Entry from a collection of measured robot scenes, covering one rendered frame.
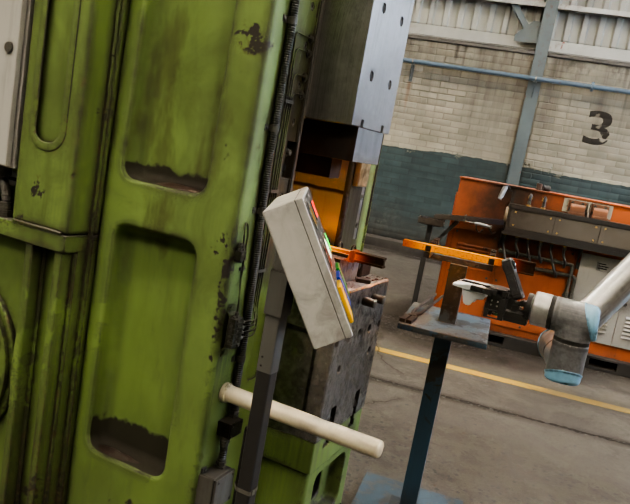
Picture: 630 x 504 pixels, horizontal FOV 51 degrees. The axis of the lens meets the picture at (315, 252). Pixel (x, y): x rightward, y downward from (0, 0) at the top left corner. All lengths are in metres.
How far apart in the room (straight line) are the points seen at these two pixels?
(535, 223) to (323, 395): 3.52
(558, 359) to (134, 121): 1.27
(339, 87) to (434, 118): 7.65
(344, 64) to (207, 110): 0.38
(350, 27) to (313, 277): 0.82
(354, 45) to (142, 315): 0.93
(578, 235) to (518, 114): 4.39
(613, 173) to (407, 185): 2.67
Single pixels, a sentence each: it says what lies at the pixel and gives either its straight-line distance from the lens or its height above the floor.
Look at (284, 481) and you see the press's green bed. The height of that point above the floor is 0.32.
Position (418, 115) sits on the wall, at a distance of 9.48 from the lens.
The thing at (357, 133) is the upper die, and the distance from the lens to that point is 1.84.
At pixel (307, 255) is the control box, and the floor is 1.10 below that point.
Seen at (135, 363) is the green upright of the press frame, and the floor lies 0.61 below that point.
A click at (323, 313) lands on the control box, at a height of 0.99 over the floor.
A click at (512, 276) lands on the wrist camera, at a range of 1.84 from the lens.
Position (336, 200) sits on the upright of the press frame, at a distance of 2.24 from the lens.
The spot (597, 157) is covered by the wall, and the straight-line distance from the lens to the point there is 9.47.
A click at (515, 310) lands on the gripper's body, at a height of 0.96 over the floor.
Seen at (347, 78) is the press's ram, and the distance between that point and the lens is 1.81.
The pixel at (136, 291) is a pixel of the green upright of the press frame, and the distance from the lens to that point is 1.91.
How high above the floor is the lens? 1.30
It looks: 9 degrees down
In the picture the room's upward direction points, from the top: 10 degrees clockwise
